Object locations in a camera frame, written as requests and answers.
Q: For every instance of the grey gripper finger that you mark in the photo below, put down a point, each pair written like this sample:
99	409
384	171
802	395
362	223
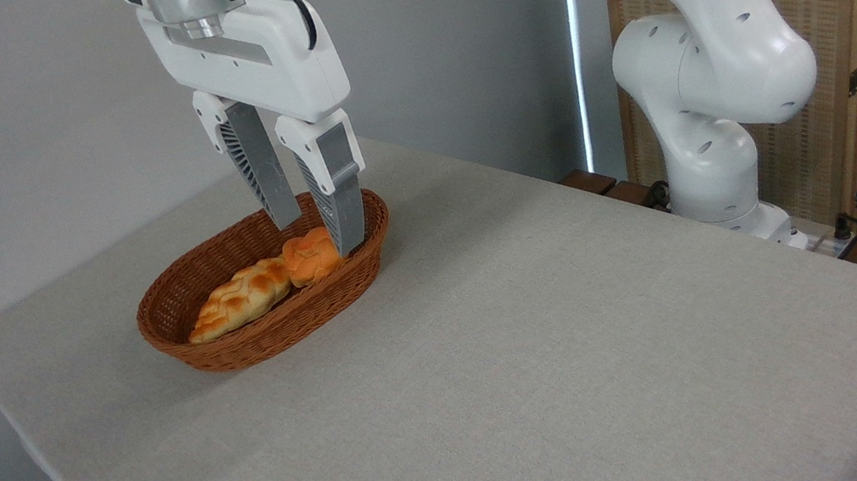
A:
342	194
265	172

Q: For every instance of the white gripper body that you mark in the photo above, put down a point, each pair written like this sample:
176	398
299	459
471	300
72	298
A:
262	60

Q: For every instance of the round orange bread roll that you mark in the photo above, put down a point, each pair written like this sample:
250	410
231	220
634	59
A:
309	259

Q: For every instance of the braided golden bread loaf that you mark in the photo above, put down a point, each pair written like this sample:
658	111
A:
240	298

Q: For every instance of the brown wicker basket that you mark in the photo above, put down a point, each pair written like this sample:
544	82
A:
180	301

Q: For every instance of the white power strip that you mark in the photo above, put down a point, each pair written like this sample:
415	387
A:
820	240

